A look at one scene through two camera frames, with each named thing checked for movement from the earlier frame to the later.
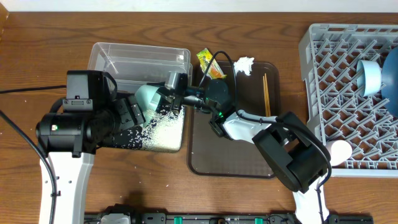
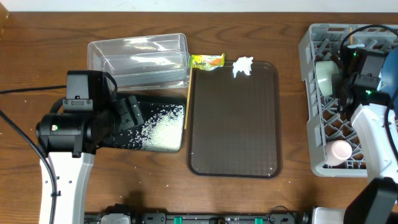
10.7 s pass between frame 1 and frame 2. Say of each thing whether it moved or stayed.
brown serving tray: stayed
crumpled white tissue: stayed
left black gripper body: stayed
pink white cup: stayed
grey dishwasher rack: stayed
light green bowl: moved
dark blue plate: stayed
